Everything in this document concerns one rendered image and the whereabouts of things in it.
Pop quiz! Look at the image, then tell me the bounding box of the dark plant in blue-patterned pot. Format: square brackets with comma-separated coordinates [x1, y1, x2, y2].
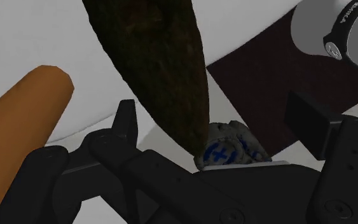
[81, 0, 272, 171]

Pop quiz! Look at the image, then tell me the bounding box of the dark red robot stand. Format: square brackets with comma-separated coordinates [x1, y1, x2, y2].
[206, 6, 358, 158]

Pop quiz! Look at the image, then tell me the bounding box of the orange cylinder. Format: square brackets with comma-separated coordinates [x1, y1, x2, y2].
[0, 64, 75, 224]

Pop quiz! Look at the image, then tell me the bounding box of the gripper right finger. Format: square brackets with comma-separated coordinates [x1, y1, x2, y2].
[284, 90, 358, 224]

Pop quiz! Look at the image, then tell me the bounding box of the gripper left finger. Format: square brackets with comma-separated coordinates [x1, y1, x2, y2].
[0, 99, 256, 224]

